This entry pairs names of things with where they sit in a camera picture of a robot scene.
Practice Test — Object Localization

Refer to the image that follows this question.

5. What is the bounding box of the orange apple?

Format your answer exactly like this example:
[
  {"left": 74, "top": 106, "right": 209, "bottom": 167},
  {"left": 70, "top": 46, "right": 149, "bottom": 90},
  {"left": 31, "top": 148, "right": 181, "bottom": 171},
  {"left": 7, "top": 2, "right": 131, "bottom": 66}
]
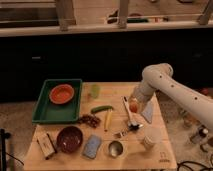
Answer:
[{"left": 129, "top": 100, "right": 138, "bottom": 113}]

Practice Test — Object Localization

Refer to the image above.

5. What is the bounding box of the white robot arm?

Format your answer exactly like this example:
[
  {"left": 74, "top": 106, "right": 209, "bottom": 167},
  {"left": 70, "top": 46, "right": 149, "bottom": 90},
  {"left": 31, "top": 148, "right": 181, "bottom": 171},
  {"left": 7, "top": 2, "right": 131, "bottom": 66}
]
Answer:
[{"left": 131, "top": 63, "right": 213, "bottom": 131}]

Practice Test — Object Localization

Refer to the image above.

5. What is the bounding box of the orange bowl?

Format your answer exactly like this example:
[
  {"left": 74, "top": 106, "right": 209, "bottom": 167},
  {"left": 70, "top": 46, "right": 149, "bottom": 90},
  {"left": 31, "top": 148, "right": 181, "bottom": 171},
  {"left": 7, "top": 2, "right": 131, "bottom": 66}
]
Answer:
[{"left": 49, "top": 84, "right": 75, "bottom": 105}]

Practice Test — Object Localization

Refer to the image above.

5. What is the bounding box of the purple bowl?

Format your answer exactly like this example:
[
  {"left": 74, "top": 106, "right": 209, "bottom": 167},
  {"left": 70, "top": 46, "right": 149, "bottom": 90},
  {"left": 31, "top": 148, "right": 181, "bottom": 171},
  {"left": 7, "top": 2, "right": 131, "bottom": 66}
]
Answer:
[{"left": 56, "top": 126, "right": 83, "bottom": 153}]

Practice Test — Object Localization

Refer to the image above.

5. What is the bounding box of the grey blue cloth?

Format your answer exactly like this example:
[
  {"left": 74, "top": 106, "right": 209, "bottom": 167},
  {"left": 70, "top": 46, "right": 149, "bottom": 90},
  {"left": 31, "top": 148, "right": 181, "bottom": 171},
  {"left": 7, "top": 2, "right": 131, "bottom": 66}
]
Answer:
[{"left": 141, "top": 101, "right": 153, "bottom": 124}]

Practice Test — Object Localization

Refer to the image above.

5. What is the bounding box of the yellow banana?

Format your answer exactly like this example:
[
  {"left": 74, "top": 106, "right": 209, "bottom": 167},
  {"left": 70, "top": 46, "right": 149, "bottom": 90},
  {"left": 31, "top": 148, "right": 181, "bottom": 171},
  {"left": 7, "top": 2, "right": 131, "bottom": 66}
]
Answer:
[{"left": 104, "top": 109, "right": 113, "bottom": 131}]

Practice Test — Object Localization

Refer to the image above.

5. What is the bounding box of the metal spoon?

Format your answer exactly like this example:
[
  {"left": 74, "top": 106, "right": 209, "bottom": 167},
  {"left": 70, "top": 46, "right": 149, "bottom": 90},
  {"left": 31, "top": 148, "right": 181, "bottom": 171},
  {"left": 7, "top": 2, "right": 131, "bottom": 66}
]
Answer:
[{"left": 115, "top": 123, "right": 145, "bottom": 139}]

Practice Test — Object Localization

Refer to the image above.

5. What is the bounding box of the white plastic cup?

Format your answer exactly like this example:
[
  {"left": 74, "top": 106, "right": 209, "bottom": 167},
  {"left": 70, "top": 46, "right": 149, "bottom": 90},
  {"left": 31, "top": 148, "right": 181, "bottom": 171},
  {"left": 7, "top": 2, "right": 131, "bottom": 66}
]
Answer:
[{"left": 142, "top": 127, "right": 162, "bottom": 149}]

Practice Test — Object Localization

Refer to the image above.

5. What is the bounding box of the green cup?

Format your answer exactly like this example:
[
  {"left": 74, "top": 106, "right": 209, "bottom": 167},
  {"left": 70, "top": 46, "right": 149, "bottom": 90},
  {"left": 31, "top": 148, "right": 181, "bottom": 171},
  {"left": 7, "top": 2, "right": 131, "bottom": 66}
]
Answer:
[{"left": 90, "top": 84, "right": 100, "bottom": 99}]

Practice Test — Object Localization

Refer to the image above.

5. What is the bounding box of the green pepper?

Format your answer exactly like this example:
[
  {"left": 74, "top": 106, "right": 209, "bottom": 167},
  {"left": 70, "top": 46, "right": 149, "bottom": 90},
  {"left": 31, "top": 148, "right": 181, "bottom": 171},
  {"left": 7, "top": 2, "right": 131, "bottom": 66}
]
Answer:
[{"left": 90, "top": 105, "right": 114, "bottom": 114}]

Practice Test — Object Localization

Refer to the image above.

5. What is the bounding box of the bunch of dark grapes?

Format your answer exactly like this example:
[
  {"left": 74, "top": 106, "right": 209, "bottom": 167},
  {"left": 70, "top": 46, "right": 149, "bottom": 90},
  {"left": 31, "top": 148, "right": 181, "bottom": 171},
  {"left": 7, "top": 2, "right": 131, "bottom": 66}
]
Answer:
[{"left": 78, "top": 114, "right": 101, "bottom": 128}]

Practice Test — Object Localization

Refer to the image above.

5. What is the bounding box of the small metal cup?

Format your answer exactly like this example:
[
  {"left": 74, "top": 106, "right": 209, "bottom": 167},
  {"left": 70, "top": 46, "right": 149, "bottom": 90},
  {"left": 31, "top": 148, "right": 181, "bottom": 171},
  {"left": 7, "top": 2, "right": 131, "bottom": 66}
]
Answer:
[{"left": 108, "top": 141, "right": 123, "bottom": 158}]

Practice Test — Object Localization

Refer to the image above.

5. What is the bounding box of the blue sponge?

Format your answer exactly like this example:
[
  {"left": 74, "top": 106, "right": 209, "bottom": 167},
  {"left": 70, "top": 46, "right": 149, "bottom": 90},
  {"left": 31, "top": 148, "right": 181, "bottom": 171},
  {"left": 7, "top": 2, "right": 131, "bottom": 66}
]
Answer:
[{"left": 82, "top": 135, "right": 102, "bottom": 159}]

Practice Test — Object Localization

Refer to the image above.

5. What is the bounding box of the spice bottles cluster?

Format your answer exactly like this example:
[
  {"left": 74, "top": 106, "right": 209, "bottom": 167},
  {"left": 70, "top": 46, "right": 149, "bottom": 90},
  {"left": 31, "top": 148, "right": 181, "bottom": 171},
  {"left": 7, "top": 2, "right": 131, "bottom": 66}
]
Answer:
[{"left": 183, "top": 111, "right": 211, "bottom": 153}]

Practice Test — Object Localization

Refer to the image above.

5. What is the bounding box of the green plastic tray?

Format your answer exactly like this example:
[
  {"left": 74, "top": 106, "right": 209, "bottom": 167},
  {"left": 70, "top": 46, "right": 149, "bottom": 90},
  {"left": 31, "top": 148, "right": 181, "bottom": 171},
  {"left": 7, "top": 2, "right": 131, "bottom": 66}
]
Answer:
[{"left": 32, "top": 79, "right": 82, "bottom": 124}]

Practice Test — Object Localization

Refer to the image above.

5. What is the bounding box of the wooden block with black strip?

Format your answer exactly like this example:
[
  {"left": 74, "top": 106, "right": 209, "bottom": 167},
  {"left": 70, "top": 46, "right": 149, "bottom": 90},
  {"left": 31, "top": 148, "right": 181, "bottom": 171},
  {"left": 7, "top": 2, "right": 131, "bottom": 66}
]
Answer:
[{"left": 37, "top": 133, "right": 57, "bottom": 160}]

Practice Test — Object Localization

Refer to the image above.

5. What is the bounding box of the black stand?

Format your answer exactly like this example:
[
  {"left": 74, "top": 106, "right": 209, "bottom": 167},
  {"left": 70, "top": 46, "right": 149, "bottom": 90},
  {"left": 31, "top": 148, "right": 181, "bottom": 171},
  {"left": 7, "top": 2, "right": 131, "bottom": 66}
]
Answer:
[{"left": 0, "top": 129, "right": 11, "bottom": 171}]

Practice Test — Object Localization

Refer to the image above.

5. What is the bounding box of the black cable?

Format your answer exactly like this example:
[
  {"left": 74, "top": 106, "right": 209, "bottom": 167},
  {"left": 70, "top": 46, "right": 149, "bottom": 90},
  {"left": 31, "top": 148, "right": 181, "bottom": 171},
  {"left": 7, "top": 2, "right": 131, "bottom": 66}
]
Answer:
[{"left": 176, "top": 160, "right": 213, "bottom": 171}]

